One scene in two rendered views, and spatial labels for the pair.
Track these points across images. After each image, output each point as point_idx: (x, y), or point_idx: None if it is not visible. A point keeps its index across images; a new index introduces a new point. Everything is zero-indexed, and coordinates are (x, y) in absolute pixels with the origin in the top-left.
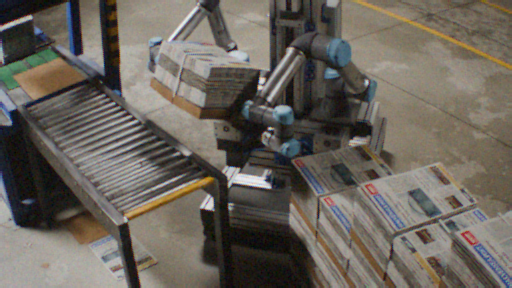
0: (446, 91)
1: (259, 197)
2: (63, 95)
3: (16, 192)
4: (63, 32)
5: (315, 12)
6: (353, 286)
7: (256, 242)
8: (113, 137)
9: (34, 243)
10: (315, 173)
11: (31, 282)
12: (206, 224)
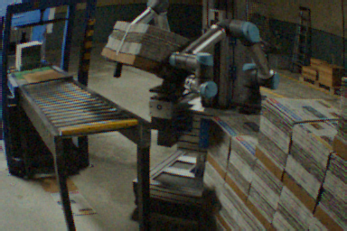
0: None
1: (183, 181)
2: (47, 82)
3: (11, 149)
4: None
5: None
6: (251, 206)
7: (176, 214)
8: (70, 99)
9: (17, 184)
10: (229, 124)
11: (8, 202)
12: (137, 196)
